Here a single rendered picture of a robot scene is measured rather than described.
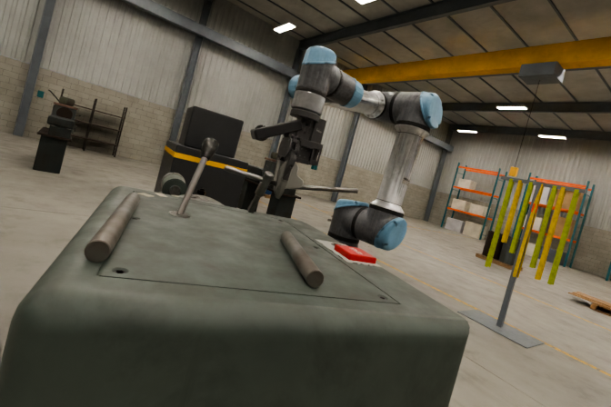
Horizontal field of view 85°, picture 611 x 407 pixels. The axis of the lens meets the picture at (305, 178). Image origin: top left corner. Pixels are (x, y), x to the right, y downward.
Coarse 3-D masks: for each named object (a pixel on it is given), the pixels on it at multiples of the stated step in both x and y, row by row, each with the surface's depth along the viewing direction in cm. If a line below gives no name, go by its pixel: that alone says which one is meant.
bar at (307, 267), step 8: (288, 232) 59; (288, 240) 55; (288, 248) 52; (296, 248) 50; (296, 256) 47; (304, 256) 46; (296, 264) 46; (304, 264) 43; (312, 264) 43; (304, 272) 42; (312, 272) 41; (320, 272) 41; (312, 280) 41; (320, 280) 41
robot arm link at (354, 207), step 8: (344, 200) 118; (352, 200) 117; (336, 208) 120; (344, 208) 117; (352, 208) 116; (360, 208) 116; (336, 216) 119; (344, 216) 116; (352, 216) 114; (336, 224) 118; (344, 224) 116; (352, 224) 114; (336, 232) 118; (344, 232) 117; (352, 232) 114
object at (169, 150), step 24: (192, 120) 565; (216, 120) 583; (240, 120) 602; (168, 144) 631; (192, 144) 570; (168, 168) 547; (192, 168) 537; (216, 168) 555; (240, 168) 572; (216, 192) 560; (240, 192) 579
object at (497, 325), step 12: (516, 180) 475; (528, 180) 463; (528, 216) 453; (504, 300) 457; (468, 312) 487; (480, 312) 503; (504, 312) 454; (492, 324) 457; (504, 324) 471; (504, 336) 425; (516, 336) 435; (528, 336) 448
